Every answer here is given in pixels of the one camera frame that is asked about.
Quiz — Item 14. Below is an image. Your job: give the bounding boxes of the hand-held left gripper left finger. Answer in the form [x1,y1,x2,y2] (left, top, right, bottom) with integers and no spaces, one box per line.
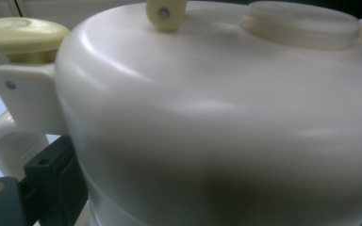
[19,135,90,226]

